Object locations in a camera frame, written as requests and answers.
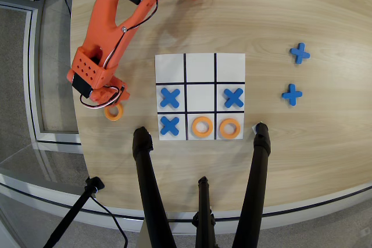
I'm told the orange gripper black servo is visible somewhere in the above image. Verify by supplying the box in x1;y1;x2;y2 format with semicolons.
71;75;131;109

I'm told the blue foam cross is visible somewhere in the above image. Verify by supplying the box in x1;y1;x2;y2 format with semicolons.
223;87;245;109
159;116;181;137
281;83;303;107
159;87;181;109
289;42;311;65

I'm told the thick black tripod leg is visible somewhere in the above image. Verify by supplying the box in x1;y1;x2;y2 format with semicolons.
132;126;178;248
231;122;272;248

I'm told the white tic-tac-toe paper board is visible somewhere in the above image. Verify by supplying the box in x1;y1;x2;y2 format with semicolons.
155;52;246;141

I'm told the thin black stand pole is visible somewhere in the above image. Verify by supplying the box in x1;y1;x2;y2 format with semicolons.
42;176;105;248

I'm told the thin black tripod leg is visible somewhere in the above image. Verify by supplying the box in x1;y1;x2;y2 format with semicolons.
191;176;217;248

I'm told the small white paper tag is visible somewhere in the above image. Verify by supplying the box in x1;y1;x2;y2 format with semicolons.
251;121;264;136

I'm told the orange foam ring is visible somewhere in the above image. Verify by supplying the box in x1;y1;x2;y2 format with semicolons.
191;116;214;138
219;118;242;140
103;102;124;122

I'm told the white metal floor frame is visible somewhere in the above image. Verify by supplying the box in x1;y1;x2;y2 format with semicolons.
0;0;84;146

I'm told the black stand cable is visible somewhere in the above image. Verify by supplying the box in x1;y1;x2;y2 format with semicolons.
89;195;129;248

